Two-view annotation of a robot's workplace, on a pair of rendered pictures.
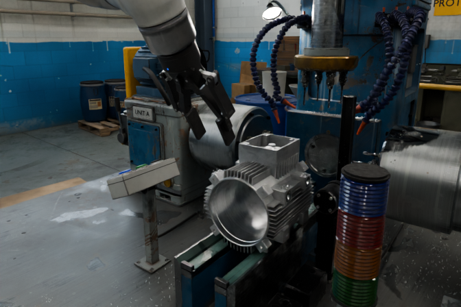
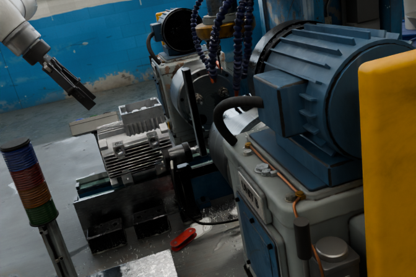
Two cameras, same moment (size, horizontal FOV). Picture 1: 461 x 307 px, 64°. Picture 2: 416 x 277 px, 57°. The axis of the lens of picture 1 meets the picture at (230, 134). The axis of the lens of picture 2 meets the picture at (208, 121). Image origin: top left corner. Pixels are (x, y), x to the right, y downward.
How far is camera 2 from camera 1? 99 cm
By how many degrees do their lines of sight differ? 40
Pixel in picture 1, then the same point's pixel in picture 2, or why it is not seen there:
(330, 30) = not seen: outside the picture
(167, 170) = (108, 120)
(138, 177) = (82, 124)
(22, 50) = not seen: outside the picture
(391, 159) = (213, 129)
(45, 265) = (70, 171)
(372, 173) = (8, 145)
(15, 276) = (54, 174)
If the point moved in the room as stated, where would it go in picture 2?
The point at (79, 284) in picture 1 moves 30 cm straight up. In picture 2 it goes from (70, 186) to (46, 115)
